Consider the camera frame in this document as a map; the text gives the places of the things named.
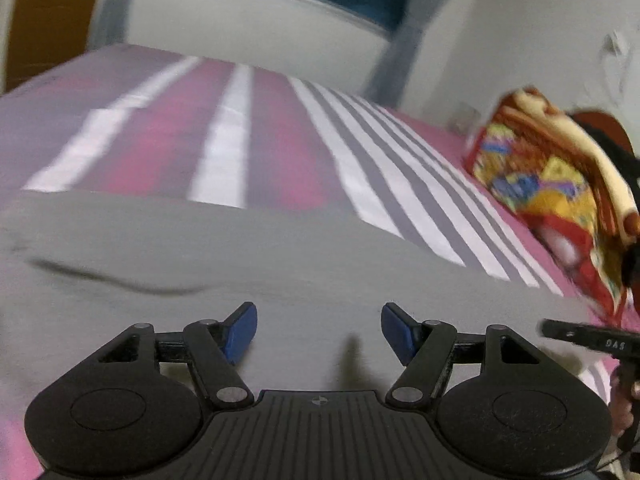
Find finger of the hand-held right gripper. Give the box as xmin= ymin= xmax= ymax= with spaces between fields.
xmin=537 ymin=318 xmax=640 ymax=357

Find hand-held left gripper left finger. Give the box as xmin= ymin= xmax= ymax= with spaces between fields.
xmin=97 ymin=301 xmax=259 ymax=411

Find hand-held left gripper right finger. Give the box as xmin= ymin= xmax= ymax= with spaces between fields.
xmin=381 ymin=302 xmax=545 ymax=408

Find grey pants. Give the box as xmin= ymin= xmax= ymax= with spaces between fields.
xmin=0 ymin=192 xmax=593 ymax=480

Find person's right hand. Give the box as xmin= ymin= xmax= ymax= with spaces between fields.
xmin=609 ymin=377 xmax=640 ymax=440

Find colourful printed blanket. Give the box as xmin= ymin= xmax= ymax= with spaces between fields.
xmin=462 ymin=87 xmax=640 ymax=328

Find brown wooden headboard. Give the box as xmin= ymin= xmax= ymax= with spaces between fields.
xmin=570 ymin=110 xmax=637 ymax=157

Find pink grey striped bed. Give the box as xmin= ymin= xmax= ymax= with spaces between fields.
xmin=0 ymin=42 xmax=640 ymax=480

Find grey curtain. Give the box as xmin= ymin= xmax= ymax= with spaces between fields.
xmin=87 ymin=0 xmax=151 ymax=56
xmin=365 ymin=0 xmax=481 ymax=108

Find brown wooden door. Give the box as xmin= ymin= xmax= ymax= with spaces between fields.
xmin=2 ymin=0 xmax=108 ymax=93

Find white wall hook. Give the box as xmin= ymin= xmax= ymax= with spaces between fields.
xmin=602 ymin=30 xmax=632 ymax=63

